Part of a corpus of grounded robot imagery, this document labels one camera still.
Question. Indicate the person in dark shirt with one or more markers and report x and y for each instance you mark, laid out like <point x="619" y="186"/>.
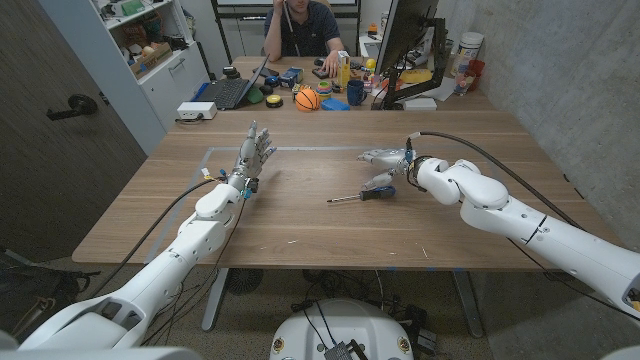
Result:
<point x="305" y="30"/>

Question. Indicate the dark blue mug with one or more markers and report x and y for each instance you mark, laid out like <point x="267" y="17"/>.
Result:
<point x="356" y="92"/>

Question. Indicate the red cup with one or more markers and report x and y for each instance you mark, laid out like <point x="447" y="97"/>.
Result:
<point x="476" y="70"/>

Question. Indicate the black laptop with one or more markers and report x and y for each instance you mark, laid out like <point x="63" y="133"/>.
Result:
<point x="230" y="92"/>

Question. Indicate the white shelf cabinet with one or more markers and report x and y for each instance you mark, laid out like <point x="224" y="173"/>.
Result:
<point x="170" y="85"/>

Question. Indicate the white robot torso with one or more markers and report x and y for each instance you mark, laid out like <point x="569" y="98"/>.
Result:
<point x="345" y="325"/>

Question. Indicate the white power box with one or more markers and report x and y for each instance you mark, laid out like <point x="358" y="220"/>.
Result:
<point x="196" y="110"/>

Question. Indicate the black computer monitor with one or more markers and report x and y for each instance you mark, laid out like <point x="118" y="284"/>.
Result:
<point x="405" y="25"/>

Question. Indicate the flat blue box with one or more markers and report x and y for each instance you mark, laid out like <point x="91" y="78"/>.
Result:
<point x="334" y="104"/>

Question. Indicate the grey table leg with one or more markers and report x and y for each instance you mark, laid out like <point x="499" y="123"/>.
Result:
<point x="469" y="305"/>
<point x="215" y="300"/>

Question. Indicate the green round object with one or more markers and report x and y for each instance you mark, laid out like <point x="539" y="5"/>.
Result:
<point x="255" y="95"/>

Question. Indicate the blue printed box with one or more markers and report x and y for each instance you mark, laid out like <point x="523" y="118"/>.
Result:
<point x="291" y="77"/>

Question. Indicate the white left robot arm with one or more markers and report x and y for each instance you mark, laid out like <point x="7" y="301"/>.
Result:
<point x="190" y="245"/>

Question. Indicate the round black fan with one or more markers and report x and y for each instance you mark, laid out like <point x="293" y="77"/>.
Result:
<point x="243" y="281"/>

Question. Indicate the white labelled tub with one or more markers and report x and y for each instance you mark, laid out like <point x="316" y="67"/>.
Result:
<point x="469" y="47"/>

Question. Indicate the rainbow stacking toy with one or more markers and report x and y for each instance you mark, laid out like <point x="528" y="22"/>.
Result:
<point x="324" y="90"/>

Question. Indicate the yellow black round disc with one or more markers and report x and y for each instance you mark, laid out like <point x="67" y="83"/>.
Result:
<point x="274" y="101"/>

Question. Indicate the yellow carton box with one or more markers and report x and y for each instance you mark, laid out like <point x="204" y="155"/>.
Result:
<point x="344" y="70"/>

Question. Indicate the orange basketball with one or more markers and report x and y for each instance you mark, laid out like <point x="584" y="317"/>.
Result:
<point x="307" y="100"/>

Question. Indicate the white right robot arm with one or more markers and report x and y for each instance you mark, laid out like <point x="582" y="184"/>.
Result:
<point x="500" y="210"/>

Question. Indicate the cardboard box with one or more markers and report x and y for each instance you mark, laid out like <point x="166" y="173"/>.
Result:
<point x="150" y="61"/>

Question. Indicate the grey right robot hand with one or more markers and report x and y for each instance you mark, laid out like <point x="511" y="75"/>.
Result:
<point x="390" y="159"/>

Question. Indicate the yellow oval object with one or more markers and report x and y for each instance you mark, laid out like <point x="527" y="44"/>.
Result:
<point x="416" y="76"/>

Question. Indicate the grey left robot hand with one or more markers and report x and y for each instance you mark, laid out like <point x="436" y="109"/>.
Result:
<point x="250" y="157"/>

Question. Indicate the flat white box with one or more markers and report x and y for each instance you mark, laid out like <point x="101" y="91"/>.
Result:
<point x="420" y="104"/>

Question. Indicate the dark wooden door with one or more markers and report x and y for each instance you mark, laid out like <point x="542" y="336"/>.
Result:
<point x="50" y="175"/>

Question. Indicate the grey metal box device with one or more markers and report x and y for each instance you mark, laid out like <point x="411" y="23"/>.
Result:
<point x="340" y="352"/>

